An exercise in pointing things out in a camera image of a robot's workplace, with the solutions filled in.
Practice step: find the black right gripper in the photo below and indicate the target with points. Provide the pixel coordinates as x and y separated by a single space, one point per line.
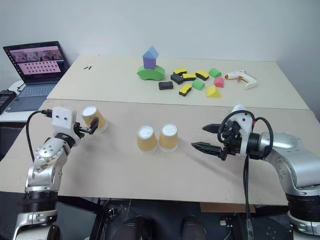
231 141

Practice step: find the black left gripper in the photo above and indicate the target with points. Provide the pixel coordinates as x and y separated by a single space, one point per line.
81 130

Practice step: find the yellow paper cup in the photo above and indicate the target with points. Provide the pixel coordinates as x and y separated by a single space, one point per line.
146 140
169 137
90 115

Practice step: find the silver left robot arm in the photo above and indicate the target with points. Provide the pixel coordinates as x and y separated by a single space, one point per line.
47 153

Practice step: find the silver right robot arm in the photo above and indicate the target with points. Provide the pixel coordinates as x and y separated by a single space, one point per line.
287 148

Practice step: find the yellow foam wedge block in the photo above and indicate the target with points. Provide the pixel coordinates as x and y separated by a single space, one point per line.
213 92

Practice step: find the yellow black eraser sponge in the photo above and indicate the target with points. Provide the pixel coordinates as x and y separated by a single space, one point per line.
189 76
185 89
202 74
179 71

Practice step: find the pink foam half-round block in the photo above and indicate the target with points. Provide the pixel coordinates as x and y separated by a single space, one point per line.
219 82

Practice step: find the green foam half-round block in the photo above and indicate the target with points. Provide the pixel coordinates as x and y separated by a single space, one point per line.
215 72

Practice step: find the white hot glue gun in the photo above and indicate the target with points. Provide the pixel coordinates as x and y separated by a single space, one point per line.
242 77

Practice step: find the brown cardboard piece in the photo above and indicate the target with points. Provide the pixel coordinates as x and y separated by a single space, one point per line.
226 208

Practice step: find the green foam arch block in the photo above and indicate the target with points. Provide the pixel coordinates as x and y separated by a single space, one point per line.
150 73

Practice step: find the purple foam cube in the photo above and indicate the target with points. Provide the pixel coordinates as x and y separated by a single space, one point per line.
149 63

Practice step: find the open dark laptop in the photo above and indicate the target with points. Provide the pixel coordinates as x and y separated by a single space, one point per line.
37 62

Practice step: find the white side table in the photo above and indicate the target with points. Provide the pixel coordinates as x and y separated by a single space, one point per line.
10 117

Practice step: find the dark rounded shape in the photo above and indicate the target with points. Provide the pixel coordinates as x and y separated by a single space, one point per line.
138 228
193 226

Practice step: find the blue foam roof block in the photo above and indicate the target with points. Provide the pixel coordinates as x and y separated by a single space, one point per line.
151 52

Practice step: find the black electronic device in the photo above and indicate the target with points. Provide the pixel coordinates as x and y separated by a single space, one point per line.
6 100

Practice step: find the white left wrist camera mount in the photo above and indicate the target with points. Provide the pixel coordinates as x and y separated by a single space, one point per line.
63 121

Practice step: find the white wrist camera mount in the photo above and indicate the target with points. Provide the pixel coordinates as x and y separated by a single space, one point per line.
63 121
246 125

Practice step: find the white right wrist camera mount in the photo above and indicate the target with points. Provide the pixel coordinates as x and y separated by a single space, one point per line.
246 125

